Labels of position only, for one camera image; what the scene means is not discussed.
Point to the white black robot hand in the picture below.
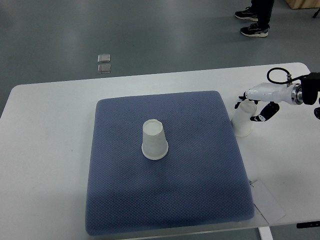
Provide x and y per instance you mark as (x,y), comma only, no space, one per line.
(267,93)

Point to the white paper cup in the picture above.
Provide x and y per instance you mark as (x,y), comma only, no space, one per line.
(154,143)
(241,123)

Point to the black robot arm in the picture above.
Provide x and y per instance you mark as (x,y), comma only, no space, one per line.
(310,84)

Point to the black sneaker near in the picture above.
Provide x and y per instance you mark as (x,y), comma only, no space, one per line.
(255,30)

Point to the black sneaker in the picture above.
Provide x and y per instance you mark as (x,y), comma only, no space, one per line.
(255,30)
(248,14)

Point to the black sneaker far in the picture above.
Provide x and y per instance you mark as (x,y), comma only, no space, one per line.
(248,14)

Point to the person's dark trouser legs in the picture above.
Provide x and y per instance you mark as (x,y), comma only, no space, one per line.
(263,9)

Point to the black tripod foot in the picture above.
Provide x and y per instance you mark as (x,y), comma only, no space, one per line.
(316,13)

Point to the wooden board corner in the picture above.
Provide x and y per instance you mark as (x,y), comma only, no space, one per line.
(303,4)

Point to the white paper tag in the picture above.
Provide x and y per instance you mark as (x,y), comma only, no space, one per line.
(266,203)

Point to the white paper cup on cushion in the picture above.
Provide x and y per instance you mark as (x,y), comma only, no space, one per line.
(154,143)

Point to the black table control panel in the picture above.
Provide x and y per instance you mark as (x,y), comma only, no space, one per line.
(305,225)

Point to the blue mesh cushion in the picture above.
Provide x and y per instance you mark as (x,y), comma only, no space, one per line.
(201,180)

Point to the white table leg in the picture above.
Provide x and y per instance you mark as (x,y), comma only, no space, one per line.
(265,233)

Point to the upper metal floor plate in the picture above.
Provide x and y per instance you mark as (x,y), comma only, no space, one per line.
(104,58)

